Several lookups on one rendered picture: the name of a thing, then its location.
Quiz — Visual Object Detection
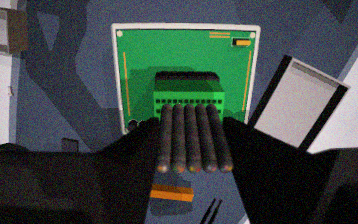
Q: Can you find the dark blue work mat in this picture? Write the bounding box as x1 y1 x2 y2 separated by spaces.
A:
9 0 358 224

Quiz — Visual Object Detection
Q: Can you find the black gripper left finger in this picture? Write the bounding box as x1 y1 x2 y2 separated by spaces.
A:
0 117 159 224

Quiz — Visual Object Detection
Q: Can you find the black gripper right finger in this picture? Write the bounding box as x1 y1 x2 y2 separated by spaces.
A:
222 117 358 224

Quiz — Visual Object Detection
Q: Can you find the green power plug with dark wires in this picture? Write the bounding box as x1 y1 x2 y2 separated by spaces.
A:
153 80 233 173

